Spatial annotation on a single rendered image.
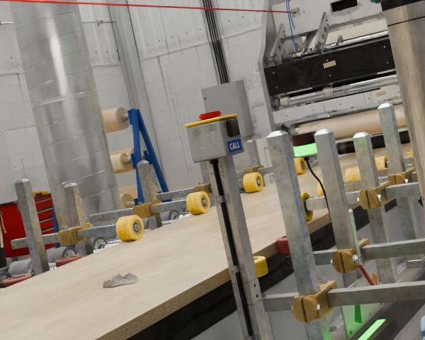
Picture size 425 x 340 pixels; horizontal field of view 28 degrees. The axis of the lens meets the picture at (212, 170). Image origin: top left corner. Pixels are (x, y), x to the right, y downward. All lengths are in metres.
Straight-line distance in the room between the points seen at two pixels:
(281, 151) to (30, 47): 4.45
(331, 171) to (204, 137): 0.55
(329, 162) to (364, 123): 2.67
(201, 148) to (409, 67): 0.41
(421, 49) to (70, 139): 4.84
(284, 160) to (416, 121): 0.51
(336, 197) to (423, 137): 0.72
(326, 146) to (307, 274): 0.34
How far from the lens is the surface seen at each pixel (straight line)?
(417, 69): 1.23
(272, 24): 5.04
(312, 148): 1.94
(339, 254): 1.94
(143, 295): 1.73
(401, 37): 1.24
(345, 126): 4.64
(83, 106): 5.97
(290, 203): 1.71
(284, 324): 2.10
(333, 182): 1.94
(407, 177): 2.41
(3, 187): 10.99
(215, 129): 1.44
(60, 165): 5.97
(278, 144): 1.70
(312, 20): 4.97
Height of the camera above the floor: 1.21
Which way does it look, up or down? 3 degrees down
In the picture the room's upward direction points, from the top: 12 degrees counter-clockwise
